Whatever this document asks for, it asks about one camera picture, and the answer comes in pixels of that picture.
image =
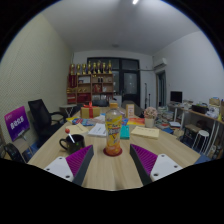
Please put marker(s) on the cluttered wooden side desk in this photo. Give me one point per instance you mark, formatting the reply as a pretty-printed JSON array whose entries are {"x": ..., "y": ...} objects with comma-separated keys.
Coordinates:
[{"x": 200, "y": 116}]

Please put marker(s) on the blue colourful packet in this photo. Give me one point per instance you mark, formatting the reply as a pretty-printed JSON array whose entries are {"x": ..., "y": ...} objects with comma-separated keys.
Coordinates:
[{"x": 82, "y": 121}]

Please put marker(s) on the small tan carton box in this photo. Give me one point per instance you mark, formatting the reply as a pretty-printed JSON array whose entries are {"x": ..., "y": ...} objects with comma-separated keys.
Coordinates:
[{"x": 130, "y": 110}]

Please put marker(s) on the black office chair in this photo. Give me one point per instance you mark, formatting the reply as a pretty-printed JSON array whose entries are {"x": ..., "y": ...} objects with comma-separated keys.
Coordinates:
[{"x": 41, "y": 116}]

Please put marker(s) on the cream notepad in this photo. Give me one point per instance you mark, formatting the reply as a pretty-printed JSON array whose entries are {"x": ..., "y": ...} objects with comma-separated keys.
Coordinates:
[{"x": 76, "y": 129}]

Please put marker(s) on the red-tipped white stirrer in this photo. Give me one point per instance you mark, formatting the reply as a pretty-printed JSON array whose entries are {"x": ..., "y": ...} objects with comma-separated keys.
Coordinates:
[{"x": 67, "y": 131}]

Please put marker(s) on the wooden shelf unit with trophies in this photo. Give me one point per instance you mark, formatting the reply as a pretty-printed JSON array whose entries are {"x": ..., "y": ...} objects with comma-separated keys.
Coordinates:
[{"x": 90, "y": 86}]

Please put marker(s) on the white booklet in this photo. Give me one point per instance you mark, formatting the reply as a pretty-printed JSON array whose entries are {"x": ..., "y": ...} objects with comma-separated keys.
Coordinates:
[{"x": 97, "y": 130}]

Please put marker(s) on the black spotted mug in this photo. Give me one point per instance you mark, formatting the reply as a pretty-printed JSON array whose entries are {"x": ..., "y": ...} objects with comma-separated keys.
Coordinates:
[{"x": 75, "y": 145}]

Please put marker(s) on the black computer monitor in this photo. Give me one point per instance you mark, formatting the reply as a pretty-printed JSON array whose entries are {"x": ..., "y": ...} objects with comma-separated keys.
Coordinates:
[{"x": 176, "y": 96}]

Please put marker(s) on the black microphone stand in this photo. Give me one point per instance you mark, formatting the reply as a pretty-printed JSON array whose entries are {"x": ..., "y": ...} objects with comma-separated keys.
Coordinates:
[{"x": 146, "y": 96}]

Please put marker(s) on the white wall air conditioner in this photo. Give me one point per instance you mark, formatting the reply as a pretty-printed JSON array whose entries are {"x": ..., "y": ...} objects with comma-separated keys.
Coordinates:
[{"x": 160, "y": 63}]

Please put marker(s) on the yellow-labelled orange drink bottle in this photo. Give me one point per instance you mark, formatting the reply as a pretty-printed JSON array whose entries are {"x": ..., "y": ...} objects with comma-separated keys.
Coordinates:
[{"x": 113, "y": 133}]

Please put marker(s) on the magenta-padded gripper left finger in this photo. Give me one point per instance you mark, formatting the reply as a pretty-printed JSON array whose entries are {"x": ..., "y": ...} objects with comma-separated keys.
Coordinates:
[{"x": 59, "y": 166}]

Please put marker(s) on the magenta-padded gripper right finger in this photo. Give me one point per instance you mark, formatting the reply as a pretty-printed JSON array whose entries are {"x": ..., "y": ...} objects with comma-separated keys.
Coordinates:
[{"x": 164, "y": 166}]

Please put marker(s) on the pale yellow book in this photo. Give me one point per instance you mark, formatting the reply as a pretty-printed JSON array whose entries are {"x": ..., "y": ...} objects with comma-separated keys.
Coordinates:
[{"x": 145, "y": 132}]

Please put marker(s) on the ceiling tube light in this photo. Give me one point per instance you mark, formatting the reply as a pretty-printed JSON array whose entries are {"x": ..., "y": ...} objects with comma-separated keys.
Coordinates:
[{"x": 135, "y": 2}]

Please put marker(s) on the teal book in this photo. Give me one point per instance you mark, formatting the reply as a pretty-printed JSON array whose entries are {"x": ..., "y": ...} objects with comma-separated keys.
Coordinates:
[{"x": 125, "y": 132}]

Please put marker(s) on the black framed glass door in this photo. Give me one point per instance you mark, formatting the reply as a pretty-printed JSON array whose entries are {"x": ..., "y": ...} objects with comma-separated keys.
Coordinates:
[{"x": 130, "y": 83}]

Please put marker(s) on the orange red book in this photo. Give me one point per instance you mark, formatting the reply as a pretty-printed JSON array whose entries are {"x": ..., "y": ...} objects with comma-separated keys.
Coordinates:
[{"x": 136, "y": 121}]

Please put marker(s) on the small white side table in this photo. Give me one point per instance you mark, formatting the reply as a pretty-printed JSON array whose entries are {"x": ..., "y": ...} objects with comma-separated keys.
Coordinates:
[{"x": 68, "y": 108}]

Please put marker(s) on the yellow gift box red ribbon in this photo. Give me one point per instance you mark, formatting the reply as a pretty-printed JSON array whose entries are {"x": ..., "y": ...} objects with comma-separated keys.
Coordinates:
[{"x": 90, "y": 111}]

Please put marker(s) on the pink flowers in white pot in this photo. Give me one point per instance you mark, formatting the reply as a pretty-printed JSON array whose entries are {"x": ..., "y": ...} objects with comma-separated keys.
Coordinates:
[{"x": 150, "y": 115}]

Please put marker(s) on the purple sign board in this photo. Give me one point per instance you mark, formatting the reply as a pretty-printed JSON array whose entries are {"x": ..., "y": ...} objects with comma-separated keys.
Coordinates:
[{"x": 16, "y": 123}]

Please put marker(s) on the white round stool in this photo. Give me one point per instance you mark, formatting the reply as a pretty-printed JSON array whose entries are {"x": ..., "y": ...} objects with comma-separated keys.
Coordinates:
[{"x": 201, "y": 136}]

